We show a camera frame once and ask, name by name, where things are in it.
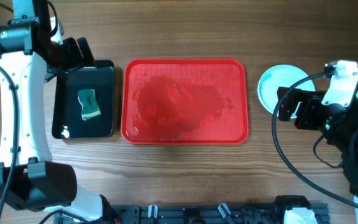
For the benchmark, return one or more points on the black mounting rail base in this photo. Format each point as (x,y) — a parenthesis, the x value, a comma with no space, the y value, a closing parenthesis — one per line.
(240,214)

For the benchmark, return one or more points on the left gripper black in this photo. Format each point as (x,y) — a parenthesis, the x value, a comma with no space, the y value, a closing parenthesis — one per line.
(75,62)

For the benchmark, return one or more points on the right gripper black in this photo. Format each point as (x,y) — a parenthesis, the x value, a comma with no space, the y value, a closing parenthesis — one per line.
(299,110)

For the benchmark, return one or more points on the red tray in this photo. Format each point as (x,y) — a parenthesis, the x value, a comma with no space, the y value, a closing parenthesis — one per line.
(185,101)

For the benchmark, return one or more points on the black tray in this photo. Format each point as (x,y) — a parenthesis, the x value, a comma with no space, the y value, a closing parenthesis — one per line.
(67,121)

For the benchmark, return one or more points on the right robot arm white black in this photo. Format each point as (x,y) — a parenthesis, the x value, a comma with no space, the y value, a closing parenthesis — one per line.
(343,134)

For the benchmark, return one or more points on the green yellow scrub sponge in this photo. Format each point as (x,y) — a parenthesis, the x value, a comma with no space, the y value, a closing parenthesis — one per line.
(89,105)

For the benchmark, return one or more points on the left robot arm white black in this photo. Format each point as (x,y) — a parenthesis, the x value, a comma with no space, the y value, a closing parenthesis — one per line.
(33,51)

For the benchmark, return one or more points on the white plate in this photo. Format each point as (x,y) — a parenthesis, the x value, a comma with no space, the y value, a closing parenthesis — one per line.
(273,78)

